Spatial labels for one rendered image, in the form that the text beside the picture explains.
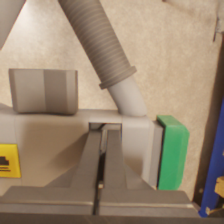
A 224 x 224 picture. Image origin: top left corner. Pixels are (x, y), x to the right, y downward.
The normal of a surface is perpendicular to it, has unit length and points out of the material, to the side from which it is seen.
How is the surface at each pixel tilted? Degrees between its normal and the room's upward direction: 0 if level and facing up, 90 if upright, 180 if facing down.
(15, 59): 0
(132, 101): 10
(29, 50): 0
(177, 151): 23
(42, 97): 6
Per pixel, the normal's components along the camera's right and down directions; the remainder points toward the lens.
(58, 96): -0.29, 0.23
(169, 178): 0.00, 0.25
